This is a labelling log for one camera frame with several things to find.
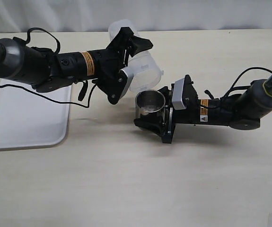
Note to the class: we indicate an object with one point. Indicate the white plastic tray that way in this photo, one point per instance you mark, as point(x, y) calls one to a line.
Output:
point(29, 121)

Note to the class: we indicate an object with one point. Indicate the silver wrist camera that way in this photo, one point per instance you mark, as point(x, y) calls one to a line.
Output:
point(177, 93)
point(129, 75)

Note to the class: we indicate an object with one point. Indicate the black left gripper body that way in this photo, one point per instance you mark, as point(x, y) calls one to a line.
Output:
point(110, 79)

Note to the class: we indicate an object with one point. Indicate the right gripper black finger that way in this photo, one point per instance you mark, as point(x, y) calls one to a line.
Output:
point(166, 92)
point(155, 126)

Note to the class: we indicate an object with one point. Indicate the stainless steel cup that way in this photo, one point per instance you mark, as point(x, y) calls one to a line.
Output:
point(149, 102)

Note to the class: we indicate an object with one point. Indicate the white backdrop curtain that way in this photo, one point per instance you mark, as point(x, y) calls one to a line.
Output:
point(146, 15)

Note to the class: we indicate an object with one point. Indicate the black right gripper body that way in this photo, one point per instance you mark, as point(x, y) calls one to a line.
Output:
point(186, 116)

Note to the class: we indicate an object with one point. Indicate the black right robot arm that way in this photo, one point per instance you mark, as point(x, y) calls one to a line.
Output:
point(240, 108)

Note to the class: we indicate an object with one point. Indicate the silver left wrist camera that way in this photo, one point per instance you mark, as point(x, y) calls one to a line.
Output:
point(129, 75)

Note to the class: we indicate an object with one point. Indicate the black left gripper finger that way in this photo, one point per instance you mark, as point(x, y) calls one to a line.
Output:
point(138, 45)

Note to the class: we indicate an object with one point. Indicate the clear plastic bottle with label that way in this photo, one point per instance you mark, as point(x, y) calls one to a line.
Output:
point(146, 73)

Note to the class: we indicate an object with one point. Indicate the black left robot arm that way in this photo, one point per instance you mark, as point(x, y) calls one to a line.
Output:
point(47, 70)

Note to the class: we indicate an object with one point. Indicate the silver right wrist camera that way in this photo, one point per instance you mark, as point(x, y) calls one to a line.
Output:
point(177, 93)

